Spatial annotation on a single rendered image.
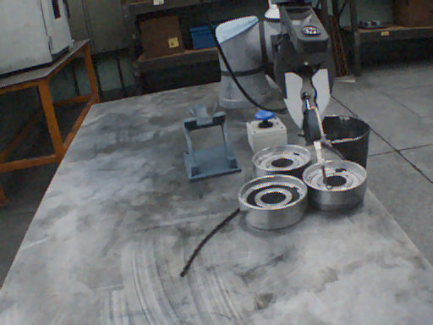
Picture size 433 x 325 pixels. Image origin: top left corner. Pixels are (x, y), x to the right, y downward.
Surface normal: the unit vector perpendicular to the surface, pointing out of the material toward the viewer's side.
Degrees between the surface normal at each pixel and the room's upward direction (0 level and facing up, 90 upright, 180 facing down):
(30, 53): 89
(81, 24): 90
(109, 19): 90
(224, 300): 0
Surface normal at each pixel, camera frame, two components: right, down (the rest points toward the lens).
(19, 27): 0.11, 0.40
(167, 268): -0.14, -0.90
